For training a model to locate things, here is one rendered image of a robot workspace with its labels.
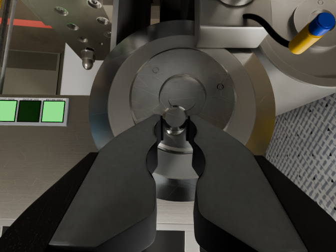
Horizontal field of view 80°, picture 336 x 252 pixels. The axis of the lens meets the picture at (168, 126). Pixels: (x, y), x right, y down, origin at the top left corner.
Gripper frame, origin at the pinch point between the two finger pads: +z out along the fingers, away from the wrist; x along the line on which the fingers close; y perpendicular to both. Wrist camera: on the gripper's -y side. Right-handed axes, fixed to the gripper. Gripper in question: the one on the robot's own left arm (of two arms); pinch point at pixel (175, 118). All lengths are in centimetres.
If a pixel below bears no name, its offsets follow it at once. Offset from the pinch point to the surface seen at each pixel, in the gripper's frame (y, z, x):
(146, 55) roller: -2.3, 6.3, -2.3
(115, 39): -3.1, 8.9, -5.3
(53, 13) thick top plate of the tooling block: -4.2, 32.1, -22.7
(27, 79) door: 74, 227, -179
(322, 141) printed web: 8.5, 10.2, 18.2
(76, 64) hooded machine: 44, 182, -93
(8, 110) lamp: 17, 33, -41
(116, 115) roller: 1.5, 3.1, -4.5
